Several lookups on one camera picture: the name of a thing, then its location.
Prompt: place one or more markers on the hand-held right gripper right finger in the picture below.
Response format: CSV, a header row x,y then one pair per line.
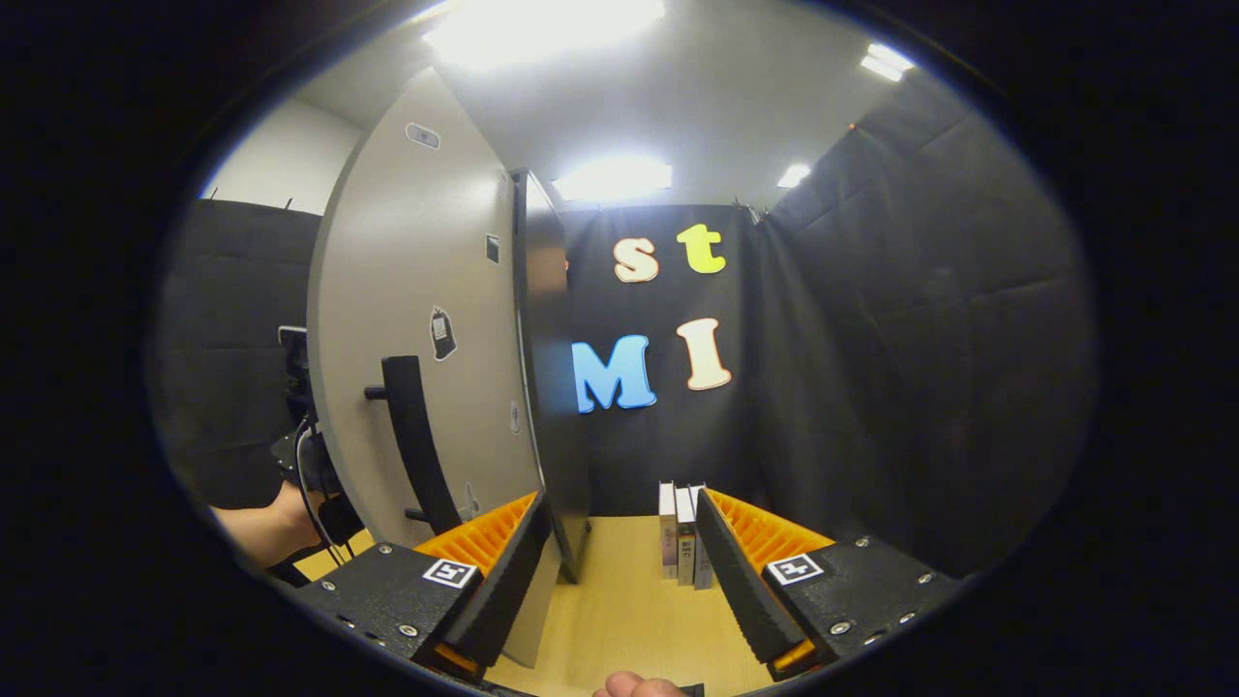
x,y
740,581

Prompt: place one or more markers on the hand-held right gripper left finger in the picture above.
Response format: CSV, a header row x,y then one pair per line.
x,y
503,581

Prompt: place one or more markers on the grey cabinet door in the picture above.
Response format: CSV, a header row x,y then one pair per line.
x,y
407,271

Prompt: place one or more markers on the dark grey cabinet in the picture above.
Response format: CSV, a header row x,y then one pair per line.
x,y
552,387

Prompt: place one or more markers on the upright book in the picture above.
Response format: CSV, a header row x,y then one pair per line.
x,y
685,542
701,566
668,532

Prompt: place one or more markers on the black backdrop cloth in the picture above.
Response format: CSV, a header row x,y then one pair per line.
x,y
920,339

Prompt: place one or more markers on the ceiling light panel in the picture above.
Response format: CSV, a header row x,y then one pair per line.
x,y
888,61
542,29
613,180
794,175

